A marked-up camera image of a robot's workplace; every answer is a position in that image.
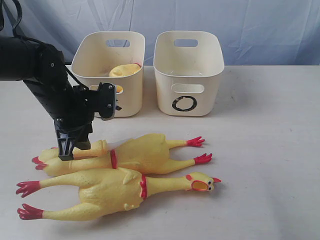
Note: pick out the headless yellow rubber chicken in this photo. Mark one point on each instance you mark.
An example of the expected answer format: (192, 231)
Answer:
(124, 70)

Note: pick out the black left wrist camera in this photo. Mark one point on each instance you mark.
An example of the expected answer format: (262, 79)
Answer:
(107, 102)

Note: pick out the cream bin marked X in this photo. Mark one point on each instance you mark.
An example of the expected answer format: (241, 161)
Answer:
(99, 53)

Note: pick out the yellow rubber chicken beak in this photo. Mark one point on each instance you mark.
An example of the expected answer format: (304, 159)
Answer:
(104, 191)

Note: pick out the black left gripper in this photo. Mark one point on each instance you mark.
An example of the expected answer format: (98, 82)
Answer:
(76, 108)

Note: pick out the yellow rubber chicken lying behind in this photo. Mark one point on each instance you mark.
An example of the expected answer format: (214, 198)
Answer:
(147, 154)

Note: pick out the blue-grey backdrop curtain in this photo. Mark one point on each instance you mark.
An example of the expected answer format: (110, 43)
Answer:
(251, 32)

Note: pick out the cream bin marked O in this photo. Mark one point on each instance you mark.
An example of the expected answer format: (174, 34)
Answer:
(187, 67)

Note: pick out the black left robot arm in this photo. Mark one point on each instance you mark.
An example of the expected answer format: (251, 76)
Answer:
(42, 69)

